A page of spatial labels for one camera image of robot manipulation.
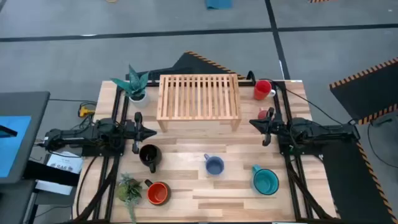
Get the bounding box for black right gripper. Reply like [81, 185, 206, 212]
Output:
[249, 107, 282, 147]

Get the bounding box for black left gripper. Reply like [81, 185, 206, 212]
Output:
[126, 111, 157, 155]

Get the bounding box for red mug with white handle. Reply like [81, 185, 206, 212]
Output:
[253, 79, 277, 101]

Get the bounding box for teal mug with dark rim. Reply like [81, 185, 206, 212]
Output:
[251, 164, 280, 196]

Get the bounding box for black mug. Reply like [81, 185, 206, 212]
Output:
[138, 144, 163, 174]

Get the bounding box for snake plant in white pot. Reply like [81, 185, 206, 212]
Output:
[110, 64, 150, 108]

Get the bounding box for small bushy green plant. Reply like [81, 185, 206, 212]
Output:
[116, 173, 144, 223]

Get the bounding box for orange and brown mug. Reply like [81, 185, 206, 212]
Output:
[144, 179, 172, 207]

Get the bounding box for blue-grey mug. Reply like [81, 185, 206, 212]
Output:
[203, 153, 225, 176]

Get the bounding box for slatted wooden rack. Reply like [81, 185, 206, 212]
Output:
[156, 73, 243, 132]

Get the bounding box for yellow power plug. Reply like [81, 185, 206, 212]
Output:
[78, 105, 95, 118]

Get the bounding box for black mat with hazard stripes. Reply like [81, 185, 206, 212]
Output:
[329, 57, 398, 126]
[125, 50, 247, 82]
[322, 139, 398, 224]

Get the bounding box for white printed paper box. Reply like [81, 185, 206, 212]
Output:
[35, 151, 85, 196]

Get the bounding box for grey desk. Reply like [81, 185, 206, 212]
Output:
[0, 90, 51, 185]

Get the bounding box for blue floor mat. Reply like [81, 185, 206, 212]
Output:
[205, 0, 234, 11]

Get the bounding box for blue-screened monitor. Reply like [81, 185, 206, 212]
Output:
[0, 115, 32, 179]

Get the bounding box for black aluminium frame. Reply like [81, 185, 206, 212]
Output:
[73, 73, 340, 224]

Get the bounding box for thin black cable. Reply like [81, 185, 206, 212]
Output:
[366, 119, 398, 170]
[261, 78, 354, 126]

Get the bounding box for thick black cable bundle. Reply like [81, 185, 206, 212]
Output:
[73, 154, 121, 222]
[283, 154, 335, 221]

